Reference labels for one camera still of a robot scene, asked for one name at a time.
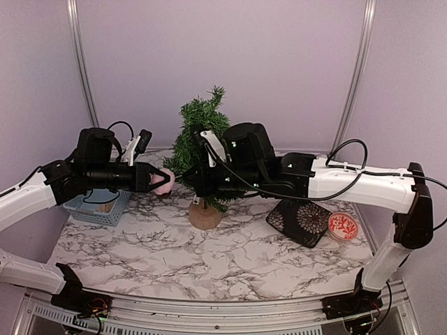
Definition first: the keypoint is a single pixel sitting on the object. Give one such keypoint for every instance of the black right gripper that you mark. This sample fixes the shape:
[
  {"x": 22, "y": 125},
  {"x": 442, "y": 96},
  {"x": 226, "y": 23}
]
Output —
[{"x": 204, "y": 187}]

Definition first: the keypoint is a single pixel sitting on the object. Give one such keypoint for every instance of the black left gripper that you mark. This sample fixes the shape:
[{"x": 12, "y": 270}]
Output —
[{"x": 141, "y": 177}]

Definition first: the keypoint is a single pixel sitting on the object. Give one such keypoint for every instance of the pink pompom ornament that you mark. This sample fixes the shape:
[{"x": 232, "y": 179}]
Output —
[{"x": 167, "y": 186}]

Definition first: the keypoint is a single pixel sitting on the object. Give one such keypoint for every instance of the clear string ornament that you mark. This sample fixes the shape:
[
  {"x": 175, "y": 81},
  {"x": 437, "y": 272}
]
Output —
[{"x": 196, "y": 200}]

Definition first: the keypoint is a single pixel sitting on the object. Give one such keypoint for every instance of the small green christmas tree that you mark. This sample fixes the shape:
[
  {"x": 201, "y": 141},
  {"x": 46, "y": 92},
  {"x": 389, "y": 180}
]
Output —
[{"x": 189, "y": 152}]

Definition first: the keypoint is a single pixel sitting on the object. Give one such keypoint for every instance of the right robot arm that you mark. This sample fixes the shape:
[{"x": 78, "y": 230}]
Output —
[{"x": 243, "y": 159}]

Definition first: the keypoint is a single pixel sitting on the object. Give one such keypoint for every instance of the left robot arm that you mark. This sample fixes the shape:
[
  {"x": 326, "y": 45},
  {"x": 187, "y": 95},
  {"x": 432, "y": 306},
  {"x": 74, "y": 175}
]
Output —
[{"x": 98, "y": 162}]

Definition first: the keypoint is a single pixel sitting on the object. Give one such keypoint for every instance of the light blue plastic basket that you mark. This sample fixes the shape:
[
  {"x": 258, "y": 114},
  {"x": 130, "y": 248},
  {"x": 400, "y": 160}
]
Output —
[{"x": 83, "y": 207}]

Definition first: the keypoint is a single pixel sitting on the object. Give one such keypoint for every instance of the beige burlap bow ornament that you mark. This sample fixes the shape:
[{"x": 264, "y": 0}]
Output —
[{"x": 104, "y": 208}]

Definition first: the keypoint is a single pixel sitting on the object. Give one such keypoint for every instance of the black floral rectangular plate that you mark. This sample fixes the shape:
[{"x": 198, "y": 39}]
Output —
[{"x": 304, "y": 222}]

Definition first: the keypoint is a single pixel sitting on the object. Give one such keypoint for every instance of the red white patterned bowl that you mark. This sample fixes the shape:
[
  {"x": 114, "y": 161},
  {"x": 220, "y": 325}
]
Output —
[{"x": 342, "y": 226}]

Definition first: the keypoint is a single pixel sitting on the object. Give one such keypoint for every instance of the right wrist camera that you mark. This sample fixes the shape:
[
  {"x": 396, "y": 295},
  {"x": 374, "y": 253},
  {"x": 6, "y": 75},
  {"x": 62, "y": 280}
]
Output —
[{"x": 210, "y": 149}]

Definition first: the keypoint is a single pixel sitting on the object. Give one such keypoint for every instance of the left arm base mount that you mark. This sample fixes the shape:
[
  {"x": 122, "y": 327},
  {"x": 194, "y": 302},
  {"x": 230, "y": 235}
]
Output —
[{"x": 83, "y": 302}]

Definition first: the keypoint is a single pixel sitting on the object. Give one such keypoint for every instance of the aluminium front rail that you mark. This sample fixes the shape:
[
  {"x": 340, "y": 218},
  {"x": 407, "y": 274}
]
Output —
[{"x": 144, "y": 315}]

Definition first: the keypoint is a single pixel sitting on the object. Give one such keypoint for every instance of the right aluminium frame post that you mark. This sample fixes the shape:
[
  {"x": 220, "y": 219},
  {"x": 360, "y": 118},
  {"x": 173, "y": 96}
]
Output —
[{"x": 358, "y": 70}]

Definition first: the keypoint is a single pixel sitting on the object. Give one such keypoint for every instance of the aluminium frame post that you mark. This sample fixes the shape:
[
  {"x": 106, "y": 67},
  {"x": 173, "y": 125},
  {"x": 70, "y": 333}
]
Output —
[
  {"x": 358, "y": 70},
  {"x": 76, "y": 35}
]

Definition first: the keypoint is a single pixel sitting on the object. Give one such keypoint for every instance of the left aluminium frame post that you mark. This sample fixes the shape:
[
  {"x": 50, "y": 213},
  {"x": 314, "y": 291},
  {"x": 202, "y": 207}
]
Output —
[{"x": 76, "y": 35}]

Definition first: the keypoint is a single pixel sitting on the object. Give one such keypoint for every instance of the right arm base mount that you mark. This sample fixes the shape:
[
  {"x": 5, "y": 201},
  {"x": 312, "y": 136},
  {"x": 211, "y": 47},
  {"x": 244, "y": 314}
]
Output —
[{"x": 345, "y": 305}]

